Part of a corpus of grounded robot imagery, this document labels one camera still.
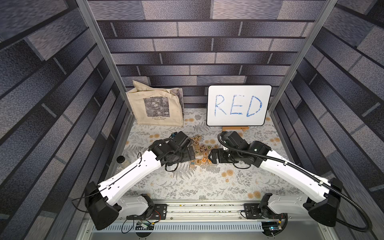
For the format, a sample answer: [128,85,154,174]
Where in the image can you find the floral table mat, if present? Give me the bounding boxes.
[106,107,307,201]

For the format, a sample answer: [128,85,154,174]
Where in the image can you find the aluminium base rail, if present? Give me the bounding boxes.
[80,200,331,224]

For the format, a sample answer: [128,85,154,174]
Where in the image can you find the wooden whiteboard stand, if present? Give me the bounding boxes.
[222,126,250,132]

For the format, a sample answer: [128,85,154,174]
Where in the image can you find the beige canvas tote bag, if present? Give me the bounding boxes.
[127,81,184,127]

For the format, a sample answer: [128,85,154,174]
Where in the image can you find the black corrugated cable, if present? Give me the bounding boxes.
[218,131,373,233]

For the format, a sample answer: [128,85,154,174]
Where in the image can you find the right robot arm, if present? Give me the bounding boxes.
[208,131,343,227]

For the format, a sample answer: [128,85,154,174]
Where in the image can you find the whiteboard with RED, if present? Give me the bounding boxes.
[207,85,272,127]

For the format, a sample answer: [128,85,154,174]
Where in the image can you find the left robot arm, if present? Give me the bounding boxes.
[85,132,195,231]

